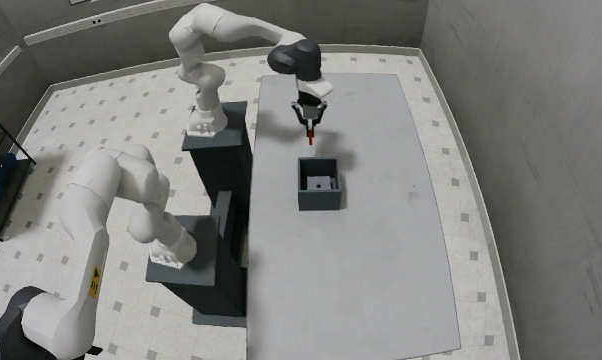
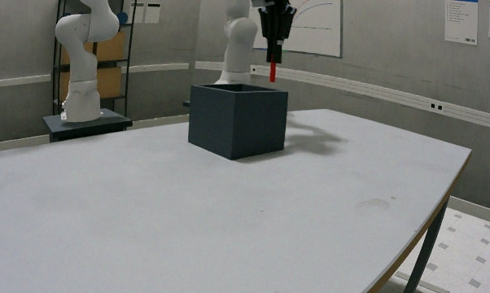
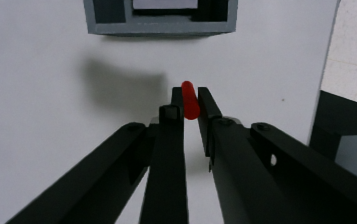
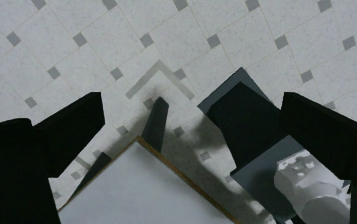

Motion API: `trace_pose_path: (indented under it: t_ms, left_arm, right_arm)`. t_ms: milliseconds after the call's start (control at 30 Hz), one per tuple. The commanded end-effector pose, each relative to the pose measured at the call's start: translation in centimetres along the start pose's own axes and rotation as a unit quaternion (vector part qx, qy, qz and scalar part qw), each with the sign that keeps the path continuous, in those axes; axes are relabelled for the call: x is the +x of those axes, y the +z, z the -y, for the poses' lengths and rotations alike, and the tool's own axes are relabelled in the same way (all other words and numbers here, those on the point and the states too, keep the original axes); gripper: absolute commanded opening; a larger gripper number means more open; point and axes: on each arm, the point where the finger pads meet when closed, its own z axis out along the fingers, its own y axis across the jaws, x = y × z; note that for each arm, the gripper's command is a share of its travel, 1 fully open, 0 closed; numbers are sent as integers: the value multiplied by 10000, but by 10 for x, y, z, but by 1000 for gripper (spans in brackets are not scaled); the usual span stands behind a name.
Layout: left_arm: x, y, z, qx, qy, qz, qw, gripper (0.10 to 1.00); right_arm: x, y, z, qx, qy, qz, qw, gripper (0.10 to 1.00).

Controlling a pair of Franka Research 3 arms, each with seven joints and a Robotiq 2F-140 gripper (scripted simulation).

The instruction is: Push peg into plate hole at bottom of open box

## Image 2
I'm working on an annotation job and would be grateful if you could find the red cylindrical peg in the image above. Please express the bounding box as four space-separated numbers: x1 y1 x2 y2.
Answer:
269 54 276 82

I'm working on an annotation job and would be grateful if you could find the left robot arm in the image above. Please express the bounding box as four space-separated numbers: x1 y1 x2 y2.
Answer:
215 0 276 84

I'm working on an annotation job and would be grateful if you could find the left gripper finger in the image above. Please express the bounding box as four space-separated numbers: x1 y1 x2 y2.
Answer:
272 3 297 63
258 5 275 63

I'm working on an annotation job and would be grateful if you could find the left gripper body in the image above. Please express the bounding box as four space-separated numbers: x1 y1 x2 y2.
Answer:
272 0 290 15

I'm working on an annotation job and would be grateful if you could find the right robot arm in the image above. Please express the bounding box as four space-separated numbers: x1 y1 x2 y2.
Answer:
55 0 120 122

